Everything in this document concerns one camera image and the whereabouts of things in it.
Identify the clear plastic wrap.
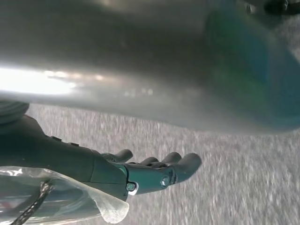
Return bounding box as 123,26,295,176
0,166,130,225

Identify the silver robot body shell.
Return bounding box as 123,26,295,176
0,0,300,135

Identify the black braided cable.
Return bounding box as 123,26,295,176
9,180,54,225

